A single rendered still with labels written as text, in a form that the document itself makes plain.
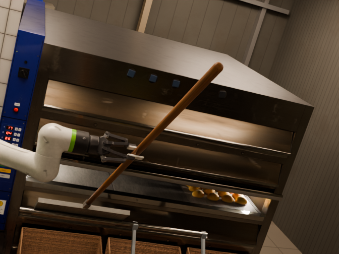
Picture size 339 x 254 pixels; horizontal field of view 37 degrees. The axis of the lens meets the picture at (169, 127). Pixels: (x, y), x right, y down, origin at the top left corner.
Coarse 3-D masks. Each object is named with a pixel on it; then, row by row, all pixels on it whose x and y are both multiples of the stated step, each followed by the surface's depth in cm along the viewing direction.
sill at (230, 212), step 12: (36, 180) 336; (72, 192) 342; (84, 192) 345; (108, 192) 350; (120, 192) 356; (156, 204) 361; (168, 204) 363; (180, 204) 365; (192, 204) 371; (240, 216) 381; (252, 216) 383
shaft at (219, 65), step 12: (216, 72) 142; (204, 84) 149; (192, 96) 156; (180, 108) 165; (168, 120) 174; (156, 132) 185; (144, 144) 197; (120, 168) 226; (108, 180) 244; (96, 192) 266
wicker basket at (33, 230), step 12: (24, 228) 339; (24, 240) 340; (36, 240) 343; (48, 240) 345; (60, 240) 347; (72, 240) 350; (84, 240) 353; (96, 240) 355; (24, 252) 340; (36, 252) 343; (48, 252) 346; (60, 252) 348; (72, 252) 350; (84, 252) 353; (96, 252) 356
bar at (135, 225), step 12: (60, 216) 305; (72, 216) 307; (84, 216) 310; (132, 228) 319; (156, 228) 324; (168, 228) 326; (180, 228) 330; (132, 240) 316; (204, 240) 333; (132, 252) 312; (204, 252) 329
